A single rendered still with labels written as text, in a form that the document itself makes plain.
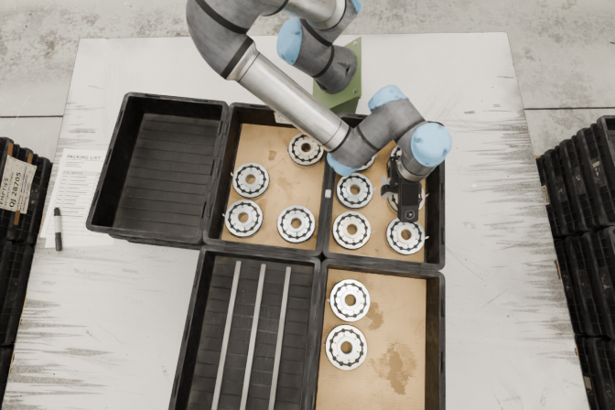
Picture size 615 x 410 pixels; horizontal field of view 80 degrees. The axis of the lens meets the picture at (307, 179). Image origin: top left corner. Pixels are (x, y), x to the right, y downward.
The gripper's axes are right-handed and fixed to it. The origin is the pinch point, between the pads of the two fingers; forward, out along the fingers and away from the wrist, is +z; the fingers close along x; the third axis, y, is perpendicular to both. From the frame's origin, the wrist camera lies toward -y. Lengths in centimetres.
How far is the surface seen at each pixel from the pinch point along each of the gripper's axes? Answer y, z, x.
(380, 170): 8.8, 2.0, 2.9
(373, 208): -2.3, 1.9, 5.6
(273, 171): 9.2, 2.0, 34.1
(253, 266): -17.8, 2.1, 39.0
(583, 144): 30, 37, -86
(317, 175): 7.8, 2.0, 21.3
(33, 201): 16, 57, 144
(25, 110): 77, 85, 182
